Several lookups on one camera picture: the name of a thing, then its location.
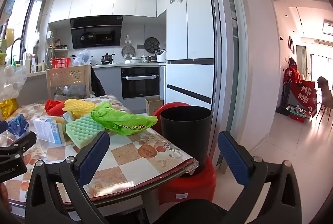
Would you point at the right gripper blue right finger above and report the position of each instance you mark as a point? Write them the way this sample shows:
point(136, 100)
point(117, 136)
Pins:
point(282, 203)

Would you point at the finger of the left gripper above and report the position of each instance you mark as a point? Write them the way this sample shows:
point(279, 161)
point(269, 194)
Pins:
point(3, 126)
point(20, 146)

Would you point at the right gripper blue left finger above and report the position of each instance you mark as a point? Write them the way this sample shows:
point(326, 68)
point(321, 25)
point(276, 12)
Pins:
point(44, 203)

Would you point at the blue wrapper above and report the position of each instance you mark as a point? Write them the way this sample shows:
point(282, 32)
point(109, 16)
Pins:
point(18, 126)

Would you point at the small blue white carton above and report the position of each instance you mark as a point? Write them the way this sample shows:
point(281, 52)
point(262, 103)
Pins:
point(47, 129)

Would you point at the red plastic bag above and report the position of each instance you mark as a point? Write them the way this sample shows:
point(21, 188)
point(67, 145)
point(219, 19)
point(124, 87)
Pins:
point(54, 108)

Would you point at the green wavy sponge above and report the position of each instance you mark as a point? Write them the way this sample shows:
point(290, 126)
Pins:
point(83, 130)

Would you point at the yellow foam fruit net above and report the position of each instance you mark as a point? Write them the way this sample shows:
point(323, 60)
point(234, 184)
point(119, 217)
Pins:
point(78, 107)

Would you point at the green plastic bag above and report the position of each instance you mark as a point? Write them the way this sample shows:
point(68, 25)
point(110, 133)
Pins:
point(121, 122)

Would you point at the black kitchen faucet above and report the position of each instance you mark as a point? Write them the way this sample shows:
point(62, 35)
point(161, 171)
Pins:
point(17, 49)

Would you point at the black trash bin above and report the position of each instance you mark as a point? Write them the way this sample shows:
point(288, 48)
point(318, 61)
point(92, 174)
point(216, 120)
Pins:
point(188, 128)

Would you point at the gold foil bag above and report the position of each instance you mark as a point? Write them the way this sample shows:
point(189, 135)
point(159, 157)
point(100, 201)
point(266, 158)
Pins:
point(8, 107)

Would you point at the clear plastic bag by window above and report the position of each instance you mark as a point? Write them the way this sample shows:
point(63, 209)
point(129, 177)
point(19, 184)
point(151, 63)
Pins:
point(12, 81)

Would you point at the red plastic stool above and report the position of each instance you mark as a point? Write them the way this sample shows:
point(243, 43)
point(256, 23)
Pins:
point(196, 186)

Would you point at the red plastic basket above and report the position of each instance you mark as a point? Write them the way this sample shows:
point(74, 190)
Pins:
point(60, 62)

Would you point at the clear plastic bag on counter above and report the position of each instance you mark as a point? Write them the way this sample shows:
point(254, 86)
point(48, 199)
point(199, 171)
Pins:
point(82, 58)

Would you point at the patterned checkered tablecloth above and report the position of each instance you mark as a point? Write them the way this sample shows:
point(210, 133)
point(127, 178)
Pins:
point(131, 162)

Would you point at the red bag in living room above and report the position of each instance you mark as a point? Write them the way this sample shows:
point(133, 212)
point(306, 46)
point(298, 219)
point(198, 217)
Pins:
point(304, 95)

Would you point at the black cooking pot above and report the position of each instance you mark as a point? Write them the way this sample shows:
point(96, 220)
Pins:
point(107, 59)

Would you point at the black range hood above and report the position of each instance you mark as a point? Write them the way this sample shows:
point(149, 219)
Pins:
point(96, 31)

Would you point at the black built-in oven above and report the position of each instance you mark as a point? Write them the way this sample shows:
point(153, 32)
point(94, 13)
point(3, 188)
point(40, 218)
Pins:
point(139, 82)

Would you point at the cardboard box on floor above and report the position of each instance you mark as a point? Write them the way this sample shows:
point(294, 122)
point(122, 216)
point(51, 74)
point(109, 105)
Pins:
point(153, 104)

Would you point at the black hanging baking pan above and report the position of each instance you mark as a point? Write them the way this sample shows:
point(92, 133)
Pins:
point(151, 45)

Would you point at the white refrigerator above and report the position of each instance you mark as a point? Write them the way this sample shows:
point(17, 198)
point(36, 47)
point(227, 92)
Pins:
point(190, 51)

